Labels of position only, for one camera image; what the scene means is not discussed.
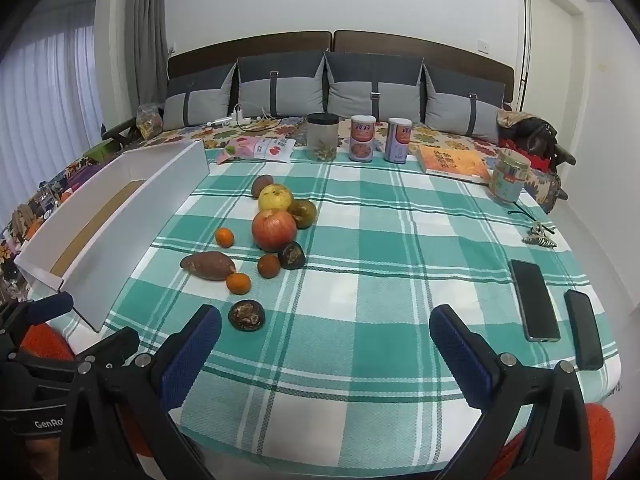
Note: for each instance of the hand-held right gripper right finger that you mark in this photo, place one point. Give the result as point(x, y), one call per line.
point(462, 360)

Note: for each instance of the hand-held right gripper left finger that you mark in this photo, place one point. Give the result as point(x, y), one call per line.
point(192, 355)

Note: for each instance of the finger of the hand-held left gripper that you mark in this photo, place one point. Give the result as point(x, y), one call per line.
point(120, 342)
point(50, 306)

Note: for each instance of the long white cardboard box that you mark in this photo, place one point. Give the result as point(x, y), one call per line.
point(115, 240)

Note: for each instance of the yellow apple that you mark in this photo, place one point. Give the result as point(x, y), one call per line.
point(275, 197)

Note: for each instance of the orange red cloth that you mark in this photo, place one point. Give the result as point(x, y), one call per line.
point(45, 342)
point(600, 440)

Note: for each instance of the dark mangosteen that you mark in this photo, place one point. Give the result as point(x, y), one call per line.
point(246, 315)
point(292, 255)

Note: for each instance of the sweet potato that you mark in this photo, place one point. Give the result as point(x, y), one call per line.
point(207, 266)

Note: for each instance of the large black phone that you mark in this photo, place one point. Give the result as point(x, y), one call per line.
point(534, 300)

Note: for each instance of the green plaid cloth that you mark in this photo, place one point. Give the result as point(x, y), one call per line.
point(380, 285)

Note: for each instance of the small black phone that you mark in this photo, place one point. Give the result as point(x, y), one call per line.
point(584, 330)

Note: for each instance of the red apple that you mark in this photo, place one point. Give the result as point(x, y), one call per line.
point(274, 230)

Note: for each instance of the green brown persimmon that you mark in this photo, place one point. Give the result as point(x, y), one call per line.
point(304, 214)

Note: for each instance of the brown kiwi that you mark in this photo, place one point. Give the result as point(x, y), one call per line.
point(261, 185)

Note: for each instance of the labelled glass jar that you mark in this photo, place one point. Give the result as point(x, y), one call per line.
point(510, 176)

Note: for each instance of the orange book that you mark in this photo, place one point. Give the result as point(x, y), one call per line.
point(452, 162)

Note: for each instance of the sheer white curtain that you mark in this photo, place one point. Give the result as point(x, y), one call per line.
point(45, 100)

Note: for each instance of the clear snack bag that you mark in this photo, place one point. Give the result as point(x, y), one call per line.
point(150, 121)

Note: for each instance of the pink snack packet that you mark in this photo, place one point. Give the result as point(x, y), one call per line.
point(255, 150)

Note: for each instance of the purple labelled can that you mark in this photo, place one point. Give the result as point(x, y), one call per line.
point(398, 141)

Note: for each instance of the white power strip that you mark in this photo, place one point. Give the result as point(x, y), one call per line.
point(222, 121)

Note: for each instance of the dark bag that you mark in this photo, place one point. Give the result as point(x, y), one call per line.
point(532, 135)

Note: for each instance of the pink labelled can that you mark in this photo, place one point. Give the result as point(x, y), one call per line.
point(362, 139)

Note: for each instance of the beige cloth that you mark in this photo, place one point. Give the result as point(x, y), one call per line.
point(511, 117)

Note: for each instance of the grey cushion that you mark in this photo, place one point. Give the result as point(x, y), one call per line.
point(200, 105)
point(290, 90)
point(360, 90)
point(455, 110)

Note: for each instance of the clear jar black lid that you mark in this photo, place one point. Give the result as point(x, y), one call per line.
point(322, 137)

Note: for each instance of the grey curtain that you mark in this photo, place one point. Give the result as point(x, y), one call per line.
point(145, 35)

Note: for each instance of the white door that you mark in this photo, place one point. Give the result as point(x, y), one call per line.
point(550, 50)

